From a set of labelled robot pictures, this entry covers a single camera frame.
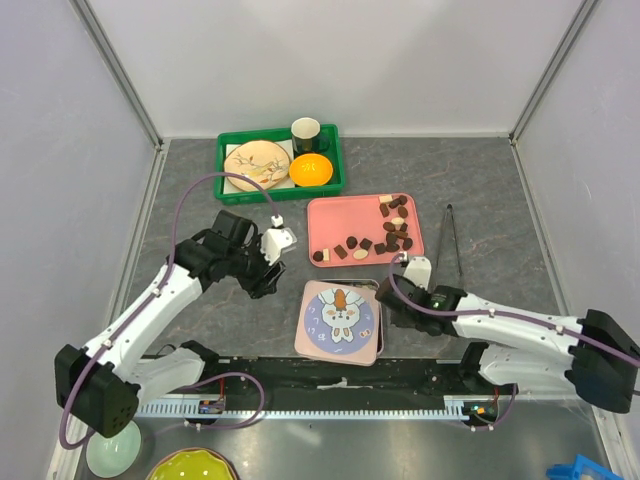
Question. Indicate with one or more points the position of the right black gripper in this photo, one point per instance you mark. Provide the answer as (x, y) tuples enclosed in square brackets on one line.
[(398, 320)]

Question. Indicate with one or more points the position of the pale green bowl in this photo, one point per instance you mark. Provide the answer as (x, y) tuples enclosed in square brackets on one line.
[(110, 457)]

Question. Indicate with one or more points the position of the beige floral plate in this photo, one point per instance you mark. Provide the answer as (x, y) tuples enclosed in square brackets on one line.
[(264, 162)]

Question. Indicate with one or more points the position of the orange bowl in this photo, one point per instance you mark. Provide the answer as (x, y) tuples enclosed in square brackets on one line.
[(310, 170)]

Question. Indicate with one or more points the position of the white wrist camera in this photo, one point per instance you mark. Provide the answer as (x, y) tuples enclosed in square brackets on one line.
[(418, 271), (275, 242)]

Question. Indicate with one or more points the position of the pink plastic tray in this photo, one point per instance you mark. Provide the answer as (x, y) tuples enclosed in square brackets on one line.
[(349, 231)]

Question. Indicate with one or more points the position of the light blue cable duct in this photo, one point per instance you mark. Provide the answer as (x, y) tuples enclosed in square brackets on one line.
[(180, 407)]

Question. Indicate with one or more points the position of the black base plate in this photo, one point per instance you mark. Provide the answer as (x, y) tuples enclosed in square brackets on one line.
[(297, 384)]

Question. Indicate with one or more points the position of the pink chocolate tin box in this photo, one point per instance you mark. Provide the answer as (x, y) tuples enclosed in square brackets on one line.
[(381, 325)]

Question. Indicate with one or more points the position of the silver tin lid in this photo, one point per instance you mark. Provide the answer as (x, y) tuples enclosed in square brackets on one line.
[(303, 344)]

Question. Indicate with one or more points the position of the metal serving tongs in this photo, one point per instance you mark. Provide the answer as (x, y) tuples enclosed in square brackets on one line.
[(448, 268)]

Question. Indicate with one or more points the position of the green plastic crate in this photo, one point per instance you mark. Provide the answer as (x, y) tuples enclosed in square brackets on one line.
[(287, 190)]

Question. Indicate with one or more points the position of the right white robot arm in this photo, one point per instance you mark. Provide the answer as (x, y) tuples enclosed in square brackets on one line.
[(591, 355)]

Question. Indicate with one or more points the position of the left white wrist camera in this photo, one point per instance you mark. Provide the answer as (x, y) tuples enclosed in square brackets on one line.
[(275, 242)]

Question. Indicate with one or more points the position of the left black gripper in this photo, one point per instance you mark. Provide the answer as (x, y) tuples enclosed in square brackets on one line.
[(260, 286)]

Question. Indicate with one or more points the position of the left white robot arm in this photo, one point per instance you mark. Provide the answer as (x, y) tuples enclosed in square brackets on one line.
[(104, 382)]

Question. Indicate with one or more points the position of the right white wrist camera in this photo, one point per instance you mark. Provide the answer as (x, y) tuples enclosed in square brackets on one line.
[(418, 271)]

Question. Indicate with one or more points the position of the yellow bowl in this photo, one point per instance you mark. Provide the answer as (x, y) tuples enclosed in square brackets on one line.
[(194, 464)]

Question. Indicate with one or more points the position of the blue plastic object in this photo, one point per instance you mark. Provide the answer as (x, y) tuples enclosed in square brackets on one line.
[(581, 468)]

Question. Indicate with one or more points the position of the dark green mug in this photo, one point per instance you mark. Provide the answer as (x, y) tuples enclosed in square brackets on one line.
[(307, 136)]

